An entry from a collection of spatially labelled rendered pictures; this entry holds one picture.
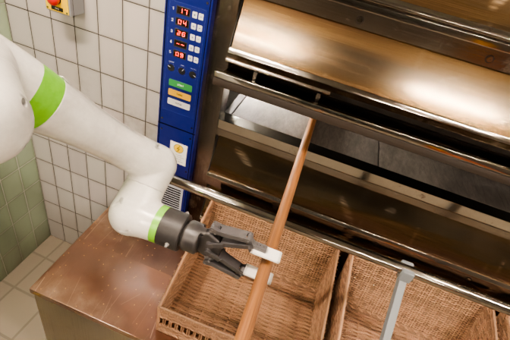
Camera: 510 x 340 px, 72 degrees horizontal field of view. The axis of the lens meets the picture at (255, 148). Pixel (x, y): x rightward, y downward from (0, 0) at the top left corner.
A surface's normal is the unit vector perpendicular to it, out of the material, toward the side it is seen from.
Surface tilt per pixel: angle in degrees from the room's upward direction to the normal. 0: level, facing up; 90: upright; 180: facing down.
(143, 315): 0
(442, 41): 90
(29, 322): 0
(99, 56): 90
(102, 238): 0
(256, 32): 70
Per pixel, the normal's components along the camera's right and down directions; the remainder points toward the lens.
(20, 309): 0.21, -0.79
